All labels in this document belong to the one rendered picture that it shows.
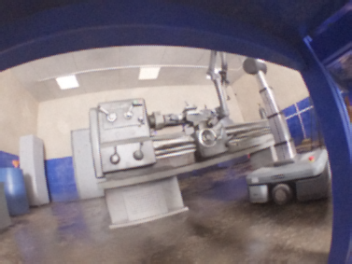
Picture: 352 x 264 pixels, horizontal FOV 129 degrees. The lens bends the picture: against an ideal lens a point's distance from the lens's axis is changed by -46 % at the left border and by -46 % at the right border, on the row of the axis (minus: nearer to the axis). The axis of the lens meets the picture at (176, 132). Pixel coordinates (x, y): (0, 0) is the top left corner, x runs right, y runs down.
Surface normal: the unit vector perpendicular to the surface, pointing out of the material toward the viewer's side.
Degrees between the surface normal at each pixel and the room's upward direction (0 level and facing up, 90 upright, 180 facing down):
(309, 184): 90
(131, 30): 180
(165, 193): 90
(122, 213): 90
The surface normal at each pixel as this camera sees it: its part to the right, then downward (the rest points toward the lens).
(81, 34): 0.22, 0.95
